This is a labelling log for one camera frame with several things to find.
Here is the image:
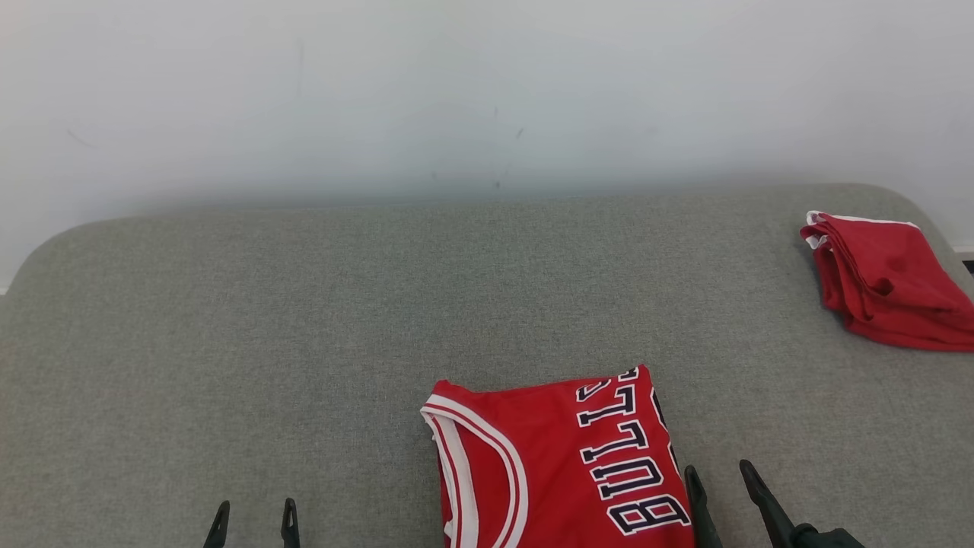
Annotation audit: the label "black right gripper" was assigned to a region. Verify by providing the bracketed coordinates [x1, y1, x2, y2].
[683, 459, 867, 548]

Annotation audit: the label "red basketball jersey with lettering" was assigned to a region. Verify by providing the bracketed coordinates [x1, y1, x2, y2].
[420, 365, 698, 548]

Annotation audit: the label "red shorts with white hem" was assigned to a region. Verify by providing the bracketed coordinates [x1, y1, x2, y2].
[799, 211, 974, 353]

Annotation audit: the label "grey fabric table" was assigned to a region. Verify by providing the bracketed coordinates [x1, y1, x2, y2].
[0, 183, 974, 548]

